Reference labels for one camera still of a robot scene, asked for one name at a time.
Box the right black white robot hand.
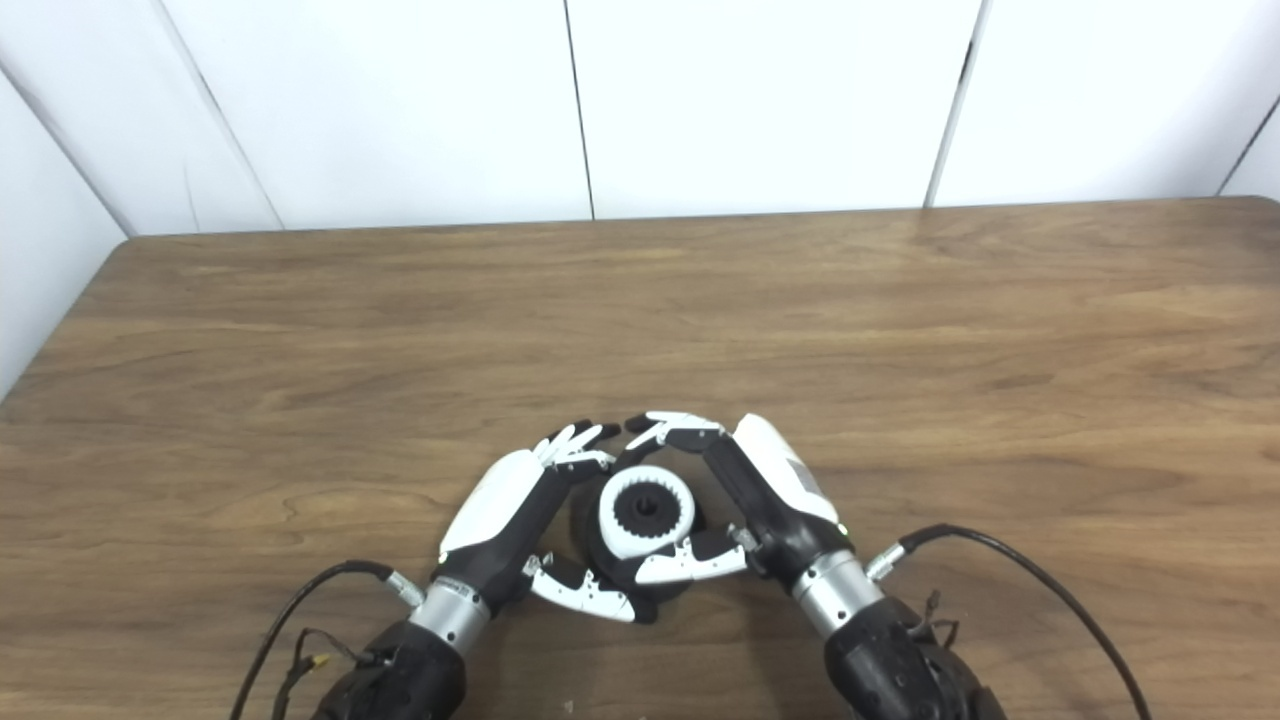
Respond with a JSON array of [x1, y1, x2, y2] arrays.
[[625, 410, 856, 591]]

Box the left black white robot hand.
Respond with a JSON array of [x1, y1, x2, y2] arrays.
[[437, 420, 661, 623]]

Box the white plastic ring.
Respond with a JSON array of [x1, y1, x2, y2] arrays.
[[598, 465, 696, 561]]

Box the round black plastic part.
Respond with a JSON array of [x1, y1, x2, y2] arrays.
[[572, 450, 706, 606]]

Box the thin right arm wires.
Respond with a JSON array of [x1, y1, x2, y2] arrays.
[[905, 590, 963, 653]]

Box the thin arm wires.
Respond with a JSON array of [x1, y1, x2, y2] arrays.
[[272, 628, 386, 720], [905, 590, 963, 653]]

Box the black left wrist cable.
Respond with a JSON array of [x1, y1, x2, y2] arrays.
[[230, 560, 426, 720]]

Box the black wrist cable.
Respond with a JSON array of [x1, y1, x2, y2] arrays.
[[230, 560, 426, 720], [865, 523, 1153, 720]]

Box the thin left arm wires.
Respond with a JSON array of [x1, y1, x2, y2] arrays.
[[272, 628, 386, 720]]

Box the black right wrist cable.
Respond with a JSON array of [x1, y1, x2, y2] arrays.
[[865, 523, 1153, 720]]

